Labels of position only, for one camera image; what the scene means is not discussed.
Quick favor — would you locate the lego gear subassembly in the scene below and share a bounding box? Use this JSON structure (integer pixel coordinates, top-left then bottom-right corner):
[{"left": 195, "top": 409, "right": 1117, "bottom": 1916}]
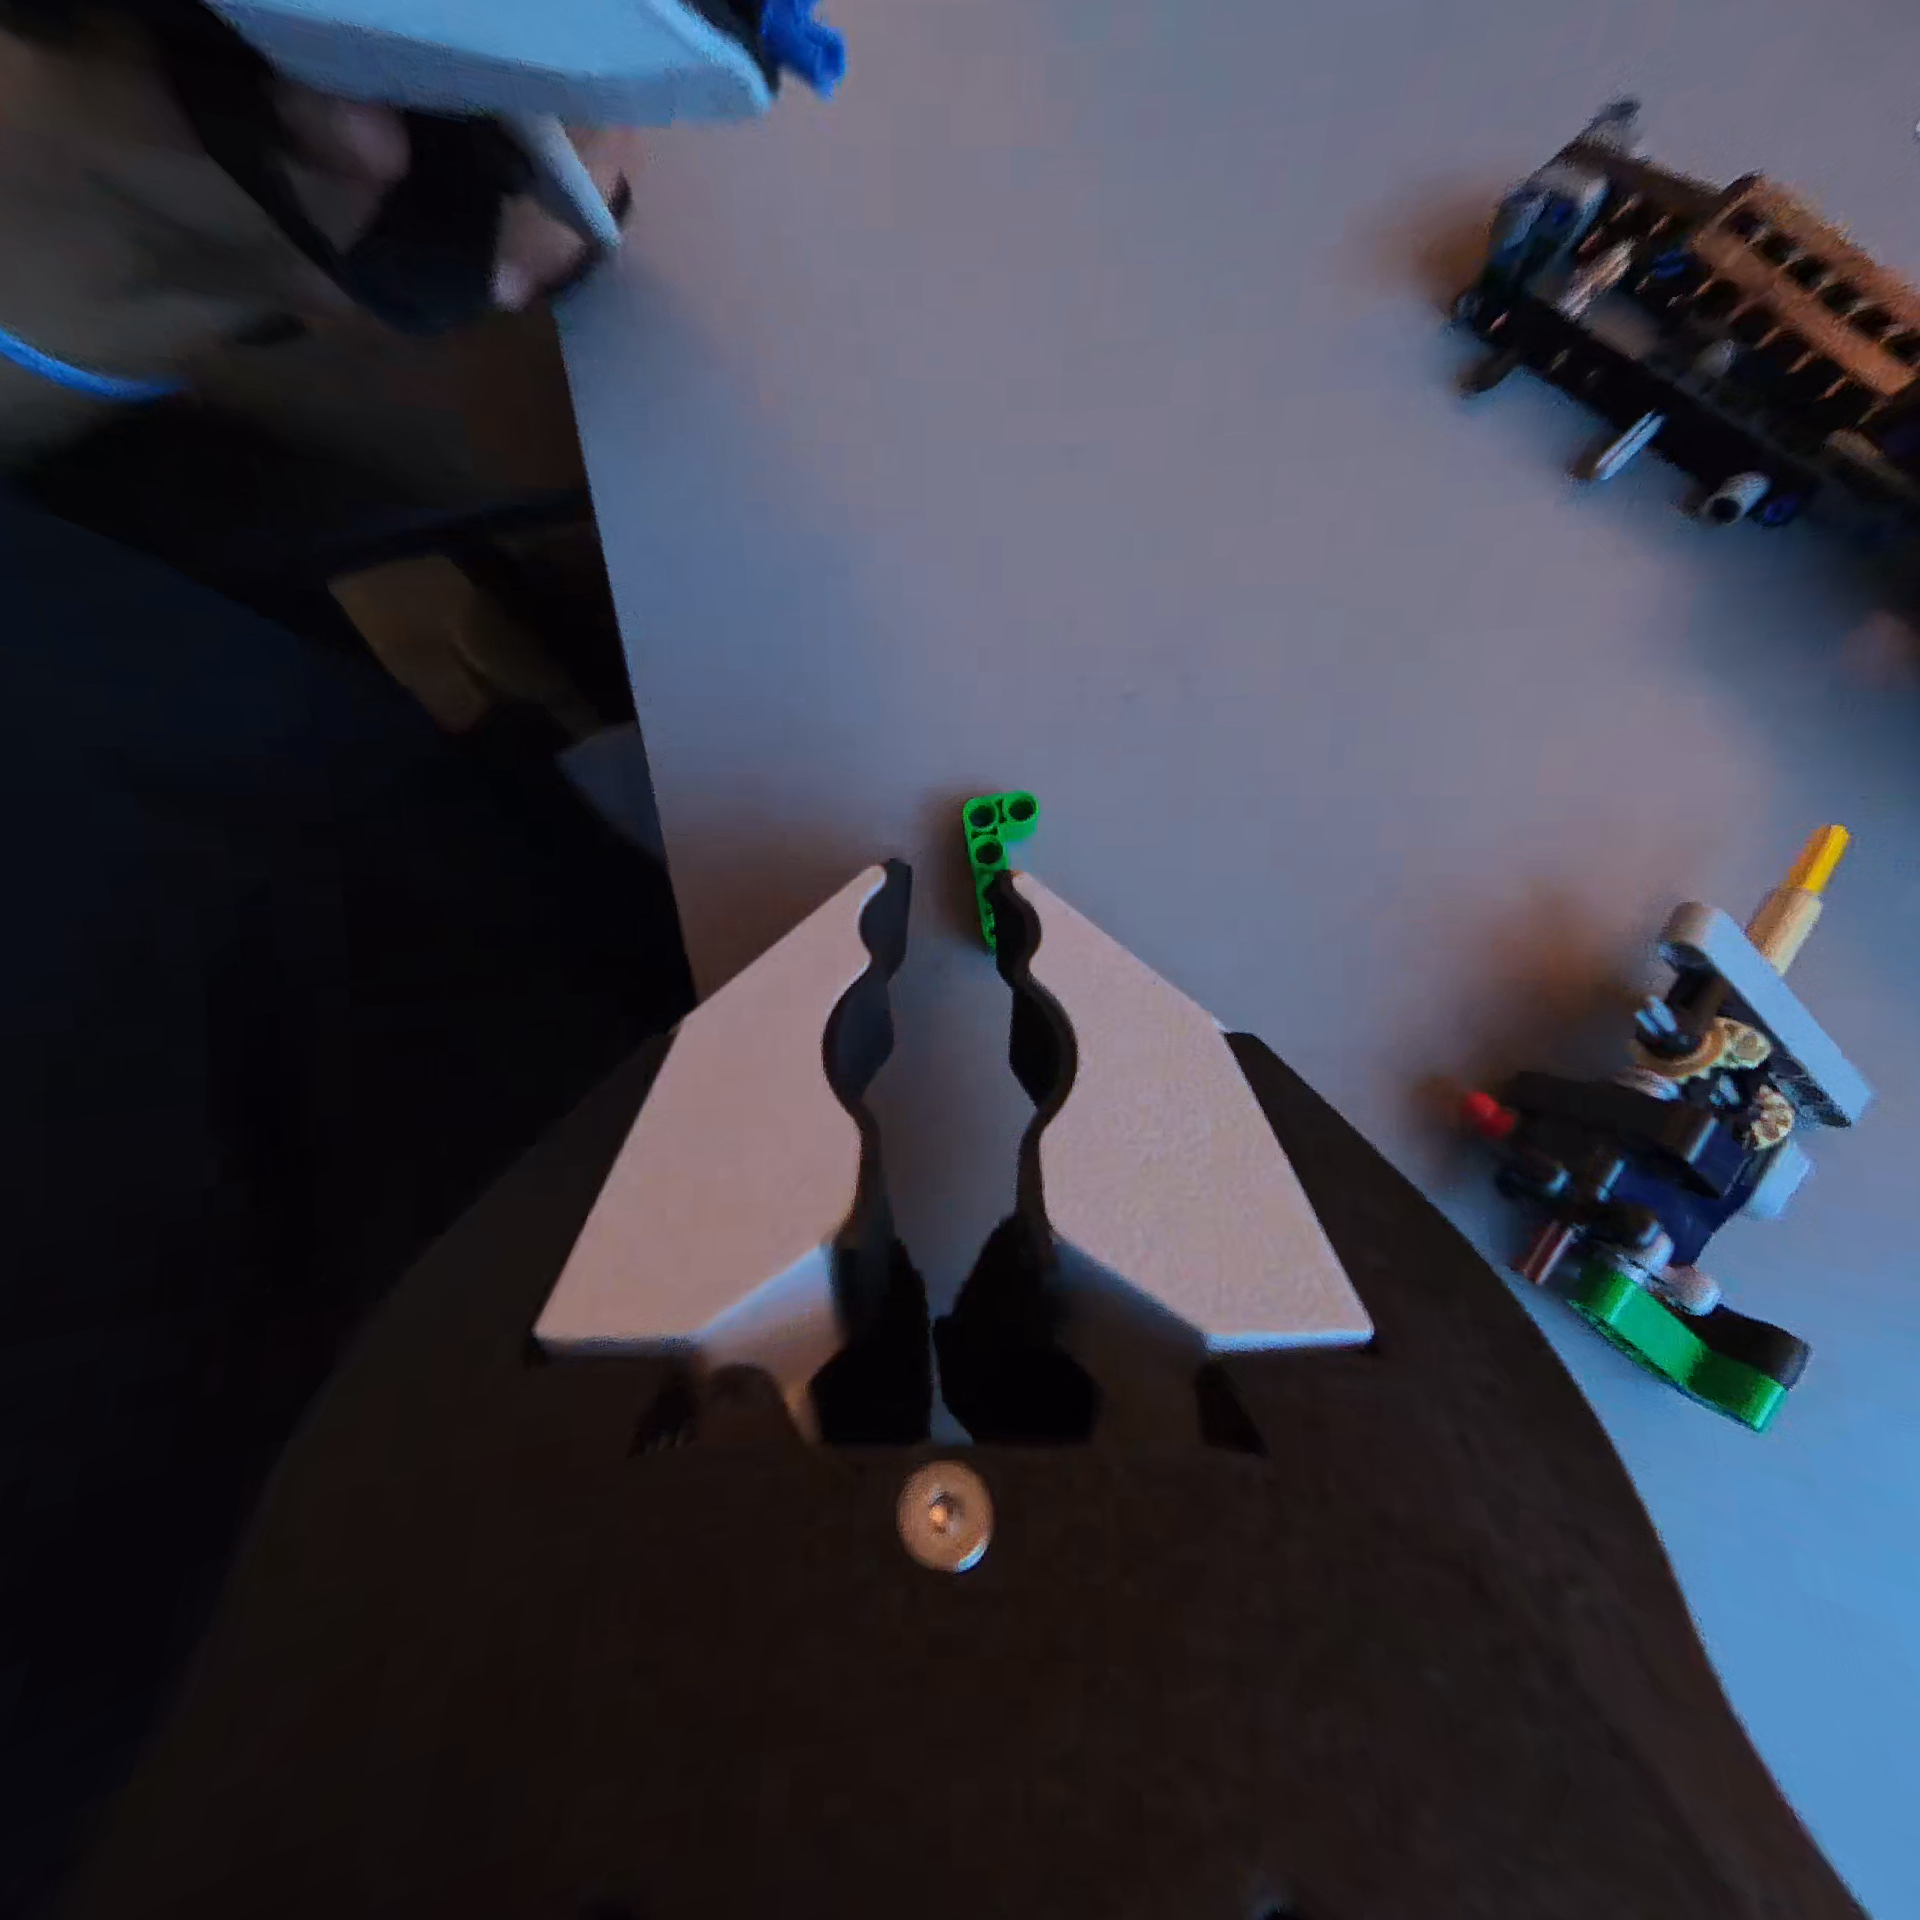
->
[{"left": 1463, "top": 822, "right": 1877, "bottom": 1432}]

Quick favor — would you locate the green lego angle beam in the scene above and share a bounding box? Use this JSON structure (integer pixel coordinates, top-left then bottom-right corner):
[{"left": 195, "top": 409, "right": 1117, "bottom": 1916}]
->
[{"left": 962, "top": 793, "right": 1042, "bottom": 957}]

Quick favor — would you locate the person's left hand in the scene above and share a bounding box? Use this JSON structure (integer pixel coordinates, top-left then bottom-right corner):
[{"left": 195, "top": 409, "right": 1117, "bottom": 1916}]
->
[{"left": 0, "top": 13, "right": 637, "bottom": 392}]

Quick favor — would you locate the light blue wristband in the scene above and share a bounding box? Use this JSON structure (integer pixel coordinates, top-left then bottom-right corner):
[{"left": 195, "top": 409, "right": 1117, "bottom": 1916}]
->
[{"left": 0, "top": 324, "right": 184, "bottom": 401}]

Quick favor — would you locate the person's left forearm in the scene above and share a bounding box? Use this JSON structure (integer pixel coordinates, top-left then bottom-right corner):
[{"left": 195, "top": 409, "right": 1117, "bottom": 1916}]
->
[{"left": 0, "top": 384, "right": 200, "bottom": 482}]

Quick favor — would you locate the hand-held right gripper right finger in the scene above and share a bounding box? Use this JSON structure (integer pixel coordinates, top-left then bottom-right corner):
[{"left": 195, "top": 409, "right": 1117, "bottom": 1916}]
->
[{"left": 980, "top": 864, "right": 1380, "bottom": 1359}]

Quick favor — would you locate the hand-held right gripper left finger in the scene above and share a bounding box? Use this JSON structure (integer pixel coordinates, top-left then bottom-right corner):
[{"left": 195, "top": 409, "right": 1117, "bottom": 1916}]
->
[{"left": 533, "top": 861, "right": 916, "bottom": 1440}]

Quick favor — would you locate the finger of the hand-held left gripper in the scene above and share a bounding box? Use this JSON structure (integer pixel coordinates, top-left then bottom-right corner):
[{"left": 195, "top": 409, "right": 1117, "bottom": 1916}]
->
[{"left": 212, "top": 0, "right": 775, "bottom": 254}]

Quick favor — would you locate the white black lego truck model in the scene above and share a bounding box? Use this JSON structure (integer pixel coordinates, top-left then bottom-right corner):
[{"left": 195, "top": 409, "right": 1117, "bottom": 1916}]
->
[{"left": 1445, "top": 99, "right": 1920, "bottom": 534}]

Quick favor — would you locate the blue lego pin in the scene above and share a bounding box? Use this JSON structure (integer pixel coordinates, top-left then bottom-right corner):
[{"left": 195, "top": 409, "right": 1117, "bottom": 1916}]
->
[{"left": 760, "top": 0, "right": 849, "bottom": 95}]

